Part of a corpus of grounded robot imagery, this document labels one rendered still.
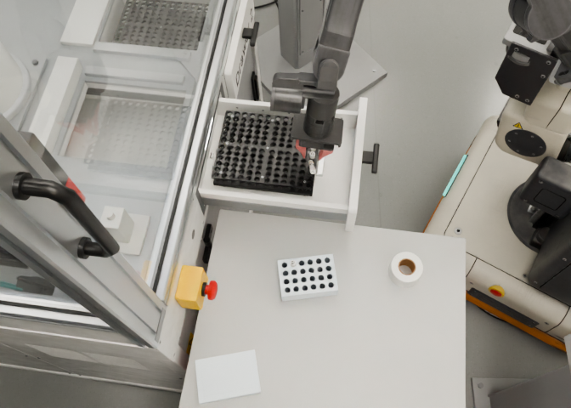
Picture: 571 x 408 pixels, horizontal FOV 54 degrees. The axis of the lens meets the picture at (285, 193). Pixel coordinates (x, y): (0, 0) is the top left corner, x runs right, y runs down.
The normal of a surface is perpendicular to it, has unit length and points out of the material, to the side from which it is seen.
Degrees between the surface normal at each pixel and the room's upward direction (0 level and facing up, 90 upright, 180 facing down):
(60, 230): 90
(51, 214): 90
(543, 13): 56
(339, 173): 0
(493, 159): 0
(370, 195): 0
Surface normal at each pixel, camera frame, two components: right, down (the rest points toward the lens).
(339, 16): -0.04, 0.37
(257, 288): -0.03, -0.44
